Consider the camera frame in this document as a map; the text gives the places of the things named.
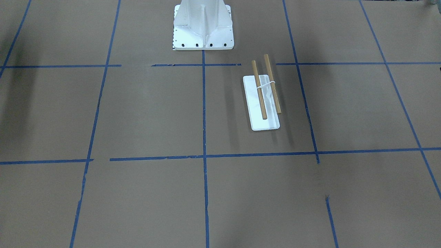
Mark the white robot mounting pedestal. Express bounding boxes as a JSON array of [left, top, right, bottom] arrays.
[[172, 0, 235, 50]]

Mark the white towel rack base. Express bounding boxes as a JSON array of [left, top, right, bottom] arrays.
[[243, 75, 280, 131]]

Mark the long wooden rack rod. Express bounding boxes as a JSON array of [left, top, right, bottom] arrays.
[[264, 54, 282, 115]]

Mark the short wooden rack rod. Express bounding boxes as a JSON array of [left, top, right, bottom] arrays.
[[252, 60, 267, 120]]

